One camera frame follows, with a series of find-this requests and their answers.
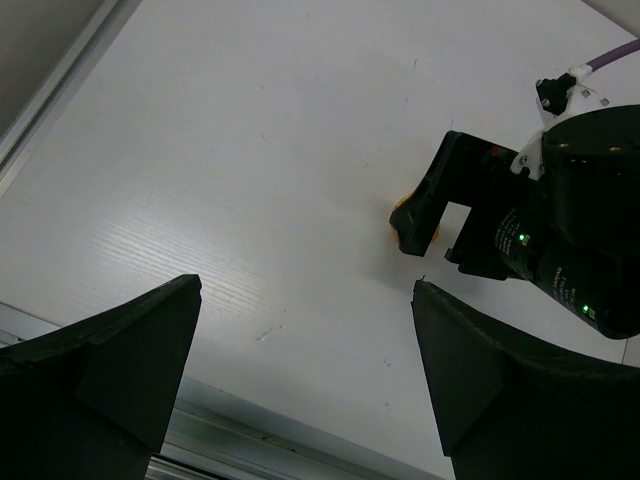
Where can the yellow round lego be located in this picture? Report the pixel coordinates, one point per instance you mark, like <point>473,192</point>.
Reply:
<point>396,219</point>

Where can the aluminium table rail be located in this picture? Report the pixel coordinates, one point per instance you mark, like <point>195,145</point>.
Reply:
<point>216,192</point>

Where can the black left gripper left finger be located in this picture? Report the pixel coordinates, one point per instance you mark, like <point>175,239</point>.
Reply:
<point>93,400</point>

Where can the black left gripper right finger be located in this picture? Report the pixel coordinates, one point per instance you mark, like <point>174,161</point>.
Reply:
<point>511,406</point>

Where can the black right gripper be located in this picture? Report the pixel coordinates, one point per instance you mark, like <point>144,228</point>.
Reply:
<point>504,234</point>

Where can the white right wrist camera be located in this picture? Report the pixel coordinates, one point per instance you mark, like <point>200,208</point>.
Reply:
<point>558,100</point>

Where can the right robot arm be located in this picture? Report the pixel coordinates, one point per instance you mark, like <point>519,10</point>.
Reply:
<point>568,223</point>

